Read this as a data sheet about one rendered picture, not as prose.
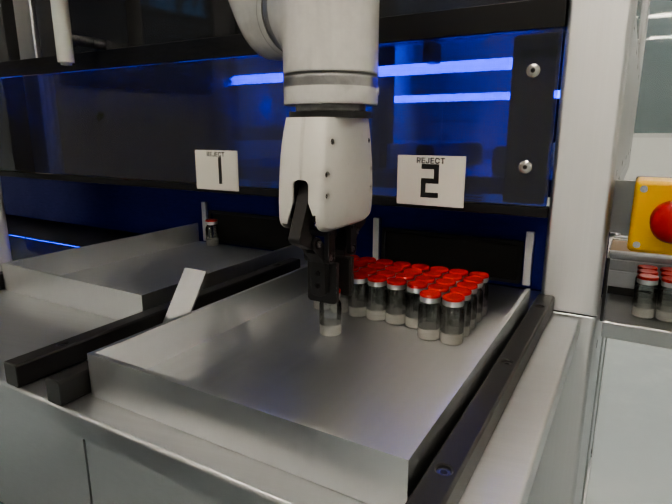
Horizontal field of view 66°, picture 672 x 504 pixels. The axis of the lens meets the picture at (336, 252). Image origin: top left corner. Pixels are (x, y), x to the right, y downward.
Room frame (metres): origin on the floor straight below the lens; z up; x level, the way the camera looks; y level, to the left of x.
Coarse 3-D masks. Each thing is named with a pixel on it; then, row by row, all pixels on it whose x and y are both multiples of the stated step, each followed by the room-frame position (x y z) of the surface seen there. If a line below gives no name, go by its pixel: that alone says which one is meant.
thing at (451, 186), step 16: (400, 160) 0.64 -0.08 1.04; (416, 160) 0.63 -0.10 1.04; (432, 160) 0.62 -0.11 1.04; (448, 160) 0.61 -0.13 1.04; (464, 160) 0.60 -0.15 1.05; (400, 176) 0.64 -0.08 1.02; (416, 176) 0.63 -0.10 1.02; (432, 176) 0.62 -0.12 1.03; (448, 176) 0.61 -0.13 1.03; (464, 176) 0.60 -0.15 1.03; (400, 192) 0.64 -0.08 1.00; (416, 192) 0.63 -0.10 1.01; (432, 192) 0.62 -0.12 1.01; (448, 192) 0.61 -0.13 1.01
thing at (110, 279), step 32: (192, 224) 0.91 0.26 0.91; (64, 256) 0.70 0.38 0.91; (96, 256) 0.75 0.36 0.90; (128, 256) 0.79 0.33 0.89; (160, 256) 0.81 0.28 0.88; (192, 256) 0.81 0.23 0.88; (224, 256) 0.81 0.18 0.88; (256, 256) 0.67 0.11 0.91; (288, 256) 0.73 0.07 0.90; (32, 288) 0.60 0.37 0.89; (64, 288) 0.57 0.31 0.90; (96, 288) 0.54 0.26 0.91; (128, 288) 0.63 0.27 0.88; (160, 288) 0.53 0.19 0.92
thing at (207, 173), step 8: (200, 152) 0.81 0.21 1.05; (208, 152) 0.80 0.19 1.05; (216, 152) 0.79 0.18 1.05; (224, 152) 0.78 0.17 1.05; (232, 152) 0.78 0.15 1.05; (200, 160) 0.81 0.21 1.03; (208, 160) 0.80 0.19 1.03; (216, 160) 0.79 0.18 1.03; (224, 160) 0.78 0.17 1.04; (232, 160) 0.78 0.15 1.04; (200, 168) 0.81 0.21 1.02; (208, 168) 0.80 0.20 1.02; (216, 168) 0.79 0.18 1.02; (224, 168) 0.79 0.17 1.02; (232, 168) 0.78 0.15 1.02; (200, 176) 0.81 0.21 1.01; (208, 176) 0.80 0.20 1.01; (216, 176) 0.79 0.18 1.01; (224, 176) 0.79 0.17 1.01; (232, 176) 0.78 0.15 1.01; (200, 184) 0.81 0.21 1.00; (208, 184) 0.80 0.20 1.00; (216, 184) 0.79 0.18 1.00; (224, 184) 0.79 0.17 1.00; (232, 184) 0.78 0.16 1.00
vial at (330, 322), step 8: (320, 304) 0.48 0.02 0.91; (328, 304) 0.47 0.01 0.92; (336, 304) 0.48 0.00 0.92; (320, 312) 0.48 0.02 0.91; (328, 312) 0.47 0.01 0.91; (336, 312) 0.47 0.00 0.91; (320, 320) 0.48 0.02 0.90; (328, 320) 0.47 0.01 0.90; (336, 320) 0.47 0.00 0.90; (320, 328) 0.48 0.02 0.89; (328, 328) 0.47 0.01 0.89; (336, 328) 0.47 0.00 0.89; (328, 336) 0.47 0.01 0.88
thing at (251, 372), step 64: (192, 320) 0.45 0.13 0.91; (256, 320) 0.52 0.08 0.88; (384, 320) 0.52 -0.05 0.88; (512, 320) 0.45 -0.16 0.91; (128, 384) 0.34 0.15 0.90; (192, 384) 0.31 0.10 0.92; (256, 384) 0.38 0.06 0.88; (320, 384) 0.38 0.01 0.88; (384, 384) 0.38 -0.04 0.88; (448, 384) 0.38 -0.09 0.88; (256, 448) 0.28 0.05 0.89; (320, 448) 0.26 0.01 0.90; (384, 448) 0.24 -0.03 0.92
